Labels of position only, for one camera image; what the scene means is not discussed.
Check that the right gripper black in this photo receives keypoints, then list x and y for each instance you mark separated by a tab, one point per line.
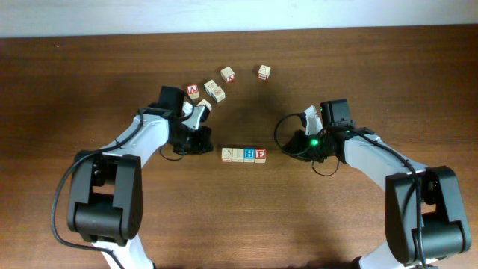
296	141

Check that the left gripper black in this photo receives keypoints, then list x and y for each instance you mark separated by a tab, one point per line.
200	146

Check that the wooden block red side drawing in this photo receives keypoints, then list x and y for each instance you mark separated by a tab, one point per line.
226	154

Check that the green R wooden block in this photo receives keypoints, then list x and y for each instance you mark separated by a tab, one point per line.
237	155

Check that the blue H wooden block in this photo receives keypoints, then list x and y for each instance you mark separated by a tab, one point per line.
249	155

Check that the red E wooden block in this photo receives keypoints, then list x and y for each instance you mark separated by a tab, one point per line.
260	155

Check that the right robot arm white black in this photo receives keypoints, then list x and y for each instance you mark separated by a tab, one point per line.
425	218

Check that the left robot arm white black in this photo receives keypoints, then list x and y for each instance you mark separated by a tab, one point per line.
106	193

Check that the plain wooden block bird drawing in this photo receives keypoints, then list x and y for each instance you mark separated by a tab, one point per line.
206	104

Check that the red A wooden block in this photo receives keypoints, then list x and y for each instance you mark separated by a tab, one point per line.
193	91

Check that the plain wooden block drawing top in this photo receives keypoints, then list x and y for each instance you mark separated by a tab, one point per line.
218	94

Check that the plain wooden block with blue side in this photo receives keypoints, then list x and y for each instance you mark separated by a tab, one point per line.
210	86

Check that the red Y wooden block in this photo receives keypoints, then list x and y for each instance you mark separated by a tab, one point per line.
227	74

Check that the red I wooden block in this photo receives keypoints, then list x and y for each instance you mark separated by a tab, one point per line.
264	72

